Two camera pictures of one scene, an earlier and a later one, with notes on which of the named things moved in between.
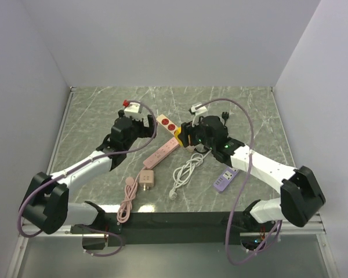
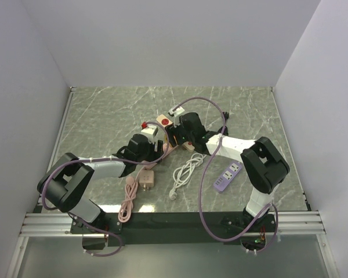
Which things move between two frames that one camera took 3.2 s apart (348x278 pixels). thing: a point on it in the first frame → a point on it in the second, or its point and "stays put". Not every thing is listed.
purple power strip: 223,181 stays put
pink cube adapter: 146,179 stays put
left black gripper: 147,131 → 155,154
